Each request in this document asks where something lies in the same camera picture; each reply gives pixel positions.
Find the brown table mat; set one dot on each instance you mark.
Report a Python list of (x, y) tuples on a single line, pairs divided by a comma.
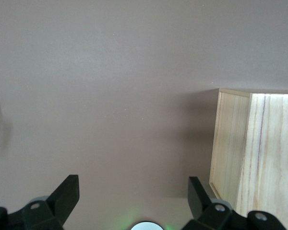
[(110, 95)]

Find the light wooden drawer cabinet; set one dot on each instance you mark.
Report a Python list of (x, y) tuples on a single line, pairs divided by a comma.
[(266, 143)]

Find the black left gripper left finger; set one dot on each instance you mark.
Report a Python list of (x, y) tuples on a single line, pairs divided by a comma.
[(62, 196)]

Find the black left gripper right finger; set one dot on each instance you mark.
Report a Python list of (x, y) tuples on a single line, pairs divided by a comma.
[(199, 198)]

